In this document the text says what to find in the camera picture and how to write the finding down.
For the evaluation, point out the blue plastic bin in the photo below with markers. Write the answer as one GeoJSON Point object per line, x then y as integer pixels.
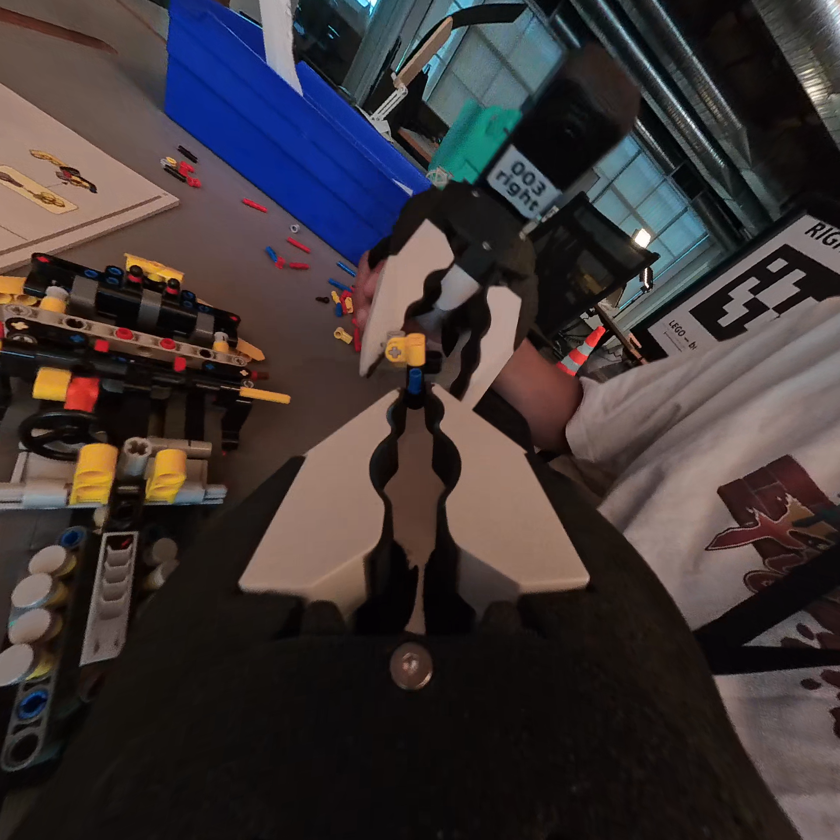
{"type": "Point", "coordinates": [262, 118]}

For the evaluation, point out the small cluster of lego connectors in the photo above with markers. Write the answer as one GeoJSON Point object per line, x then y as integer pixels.
{"type": "Point", "coordinates": [180, 167]}

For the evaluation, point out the lego instruction booklet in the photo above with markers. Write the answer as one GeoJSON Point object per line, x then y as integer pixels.
{"type": "Point", "coordinates": [65, 197]}

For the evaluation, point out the pile of red blue pins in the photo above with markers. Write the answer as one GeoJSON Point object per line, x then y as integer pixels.
{"type": "Point", "coordinates": [298, 244]}

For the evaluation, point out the blue lego pin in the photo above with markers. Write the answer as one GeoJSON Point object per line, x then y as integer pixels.
{"type": "Point", "coordinates": [415, 380]}

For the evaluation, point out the person's right hand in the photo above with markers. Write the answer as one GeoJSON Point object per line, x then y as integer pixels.
{"type": "Point", "coordinates": [364, 289]}

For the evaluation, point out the orange traffic cone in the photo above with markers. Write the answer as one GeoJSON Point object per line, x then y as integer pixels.
{"type": "Point", "coordinates": [581, 354]}

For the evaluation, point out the yellow lego connector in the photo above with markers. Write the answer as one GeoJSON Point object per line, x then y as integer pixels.
{"type": "Point", "coordinates": [403, 348]}

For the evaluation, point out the lego car model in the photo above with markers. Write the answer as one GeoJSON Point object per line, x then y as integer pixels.
{"type": "Point", "coordinates": [131, 315]}

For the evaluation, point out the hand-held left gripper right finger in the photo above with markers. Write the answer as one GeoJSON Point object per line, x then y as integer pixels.
{"type": "Point", "coordinates": [518, 518]}

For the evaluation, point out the person's right forearm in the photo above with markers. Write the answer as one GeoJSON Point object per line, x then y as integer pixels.
{"type": "Point", "coordinates": [538, 400]}

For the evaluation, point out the teal felt bag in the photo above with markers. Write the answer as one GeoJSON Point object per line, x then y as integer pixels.
{"type": "Point", "coordinates": [472, 141]}

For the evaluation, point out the glowing panel light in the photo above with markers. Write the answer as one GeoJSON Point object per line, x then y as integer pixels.
{"type": "Point", "coordinates": [642, 237]}

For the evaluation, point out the black mesh chair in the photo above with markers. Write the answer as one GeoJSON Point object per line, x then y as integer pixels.
{"type": "Point", "coordinates": [590, 262]}

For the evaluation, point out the white desk lamp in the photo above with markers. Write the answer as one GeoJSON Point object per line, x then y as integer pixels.
{"type": "Point", "coordinates": [420, 59]}

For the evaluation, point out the black and white sign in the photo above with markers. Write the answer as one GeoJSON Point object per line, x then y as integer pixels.
{"type": "Point", "coordinates": [754, 295]}

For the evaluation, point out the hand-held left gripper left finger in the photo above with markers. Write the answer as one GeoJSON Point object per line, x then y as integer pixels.
{"type": "Point", "coordinates": [308, 518]}

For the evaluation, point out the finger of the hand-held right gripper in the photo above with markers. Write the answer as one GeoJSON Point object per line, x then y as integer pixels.
{"type": "Point", "coordinates": [400, 275]}
{"type": "Point", "coordinates": [499, 328]}

